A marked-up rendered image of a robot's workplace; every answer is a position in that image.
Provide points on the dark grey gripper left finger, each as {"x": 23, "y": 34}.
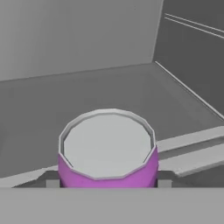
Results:
{"x": 50, "y": 177}

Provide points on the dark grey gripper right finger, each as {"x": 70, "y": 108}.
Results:
{"x": 165, "y": 176}

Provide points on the purple soda can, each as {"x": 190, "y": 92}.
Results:
{"x": 108, "y": 145}

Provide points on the grey fridge shelf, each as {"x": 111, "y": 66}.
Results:
{"x": 58, "y": 93}

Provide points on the grey fridge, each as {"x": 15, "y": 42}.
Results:
{"x": 81, "y": 38}

